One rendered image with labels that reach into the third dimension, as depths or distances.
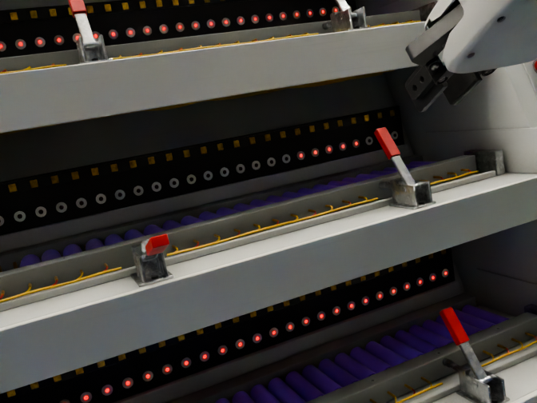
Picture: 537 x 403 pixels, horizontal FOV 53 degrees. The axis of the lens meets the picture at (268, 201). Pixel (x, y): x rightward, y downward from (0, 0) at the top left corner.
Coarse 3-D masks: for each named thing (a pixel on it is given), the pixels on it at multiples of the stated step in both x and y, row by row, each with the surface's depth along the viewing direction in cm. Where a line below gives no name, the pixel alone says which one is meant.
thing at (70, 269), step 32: (448, 160) 64; (320, 192) 57; (352, 192) 57; (384, 192) 59; (192, 224) 52; (224, 224) 52; (256, 224) 52; (288, 224) 54; (64, 256) 47; (96, 256) 47; (128, 256) 48; (0, 288) 44; (32, 288) 45
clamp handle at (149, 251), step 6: (162, 234) 38; (150, 240) 37; (156, 240) 37; (162, 240) 38; (168, 240) 38; (144, 246) 44; (150, 246) 38; (156, 246) 37; (162, 246) 38; (144, 252) 44; (150, 252) 39; (156, 252) 40; (162, 252) 41; (144, 258) 43; (150, 258) 44
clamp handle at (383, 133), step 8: (384, 128) 57; (376, 136) 57; (384, 136) 56; (384, 144) 56; (392, 144) 56; (384, 152) 56; (392, 152) 55; (392, 160) 55; (400, 160) 55; (400, 168) 55; (400, 176) 55; (408, 176) 54; (408, 184) 54
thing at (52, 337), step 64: (192, 192) 63; (448, 192) 58; (512, 192) 56; (256, 256) 46; (320, 256) 48; (384, 256) 50; (0, 320) 40; (64, 320) 40; (128, 320) 42; (192, 320) 44; (0, 384) 38
